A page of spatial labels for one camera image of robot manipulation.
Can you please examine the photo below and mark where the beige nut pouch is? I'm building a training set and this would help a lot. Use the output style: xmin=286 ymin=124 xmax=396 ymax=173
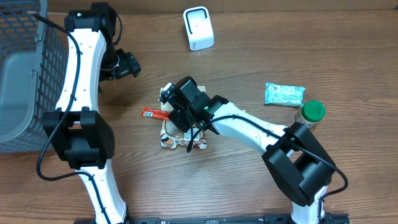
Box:
xmin=159 ymin=86 xmax=208 ymax=150

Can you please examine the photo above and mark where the red coffee stick sachet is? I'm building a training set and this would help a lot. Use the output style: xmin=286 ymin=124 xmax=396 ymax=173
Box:
xmin=141 ymin=107 xmax=169 ymax=120

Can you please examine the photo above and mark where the teal snack packet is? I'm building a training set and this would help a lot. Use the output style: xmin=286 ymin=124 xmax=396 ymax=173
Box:
xmin=264 ymin=83 xmax=306 ymax=106

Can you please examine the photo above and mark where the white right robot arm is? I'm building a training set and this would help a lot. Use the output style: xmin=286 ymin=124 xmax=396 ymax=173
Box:
xmin=159 ymin=77 xmax=337 ymax=223

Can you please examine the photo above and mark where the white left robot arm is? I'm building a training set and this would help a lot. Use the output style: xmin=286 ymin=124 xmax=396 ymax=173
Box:
xmin=34 ymin=2 xmax=141 ymax=223

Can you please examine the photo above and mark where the white barcode scanner stand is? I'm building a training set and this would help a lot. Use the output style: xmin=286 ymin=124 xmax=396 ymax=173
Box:
xmin=183 ymin=6 xmax=215 ymax=51

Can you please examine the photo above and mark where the grey plastic mesh basket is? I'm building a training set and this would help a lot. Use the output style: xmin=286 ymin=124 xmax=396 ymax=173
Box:
xmin=1 ymin=0 xmax=68 ymax=153

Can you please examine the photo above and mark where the green lidded jar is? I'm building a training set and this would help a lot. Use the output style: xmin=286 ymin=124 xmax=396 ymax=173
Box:
xmin=295 ymin=100 xmax=326 ymax=128

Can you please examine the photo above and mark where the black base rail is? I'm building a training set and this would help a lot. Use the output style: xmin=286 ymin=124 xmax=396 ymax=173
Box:
xmin=73 ymin=213 xmax=351 ymax=224

